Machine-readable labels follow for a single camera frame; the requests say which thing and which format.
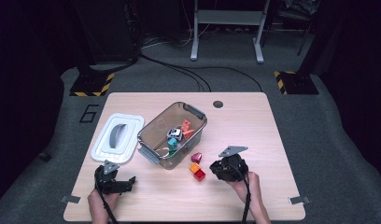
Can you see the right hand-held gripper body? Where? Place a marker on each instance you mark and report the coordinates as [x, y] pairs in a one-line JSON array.
[[237, 171]]

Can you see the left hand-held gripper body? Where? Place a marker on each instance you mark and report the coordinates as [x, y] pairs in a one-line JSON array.
[[106, 181]]

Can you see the red toy brick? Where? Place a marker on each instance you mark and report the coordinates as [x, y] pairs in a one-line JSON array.
[[199, 175]]

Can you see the orange toy brick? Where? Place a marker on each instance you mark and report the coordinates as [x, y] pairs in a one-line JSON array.
[[194, 168]]

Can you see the maroon toy brick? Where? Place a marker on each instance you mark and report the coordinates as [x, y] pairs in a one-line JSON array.
[[196, 157]]

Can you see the salmon pink toy brick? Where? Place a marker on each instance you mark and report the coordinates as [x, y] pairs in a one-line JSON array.
[[189, 133]]

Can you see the green toy brick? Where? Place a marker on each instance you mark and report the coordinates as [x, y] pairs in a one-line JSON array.
[[172, 152]]

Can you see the long orange-red toy brick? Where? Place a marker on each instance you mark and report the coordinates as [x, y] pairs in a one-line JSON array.
[[185, 125]]

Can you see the teal toy brick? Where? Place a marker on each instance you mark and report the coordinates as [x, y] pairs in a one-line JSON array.
[[172, 142]]

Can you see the white toy car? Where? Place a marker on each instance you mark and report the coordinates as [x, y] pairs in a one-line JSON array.
[[175, 133]]

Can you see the clear brown storage box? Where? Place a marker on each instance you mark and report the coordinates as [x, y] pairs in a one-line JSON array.
[[157, 137]]

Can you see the person's right hand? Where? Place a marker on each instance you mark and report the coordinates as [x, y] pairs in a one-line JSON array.
[[252, 186]]

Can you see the person's left hand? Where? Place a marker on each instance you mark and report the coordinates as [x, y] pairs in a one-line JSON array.
[[93, 203]]

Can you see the grey table corner tab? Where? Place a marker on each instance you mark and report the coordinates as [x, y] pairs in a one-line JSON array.
[[70, 199], [300, 200]]

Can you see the black yellow-striped stand base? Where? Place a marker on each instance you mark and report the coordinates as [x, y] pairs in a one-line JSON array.
[[299, 84], [92, 84]]

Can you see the dark curtain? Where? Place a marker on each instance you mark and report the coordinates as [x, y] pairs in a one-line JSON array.
[[359, 77], [20, 93]]

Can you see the white metal stand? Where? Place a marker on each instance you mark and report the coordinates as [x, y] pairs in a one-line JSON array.
[[229, 17]]

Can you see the dark cabinet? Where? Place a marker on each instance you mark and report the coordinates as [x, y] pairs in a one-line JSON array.
[[107, 28]]

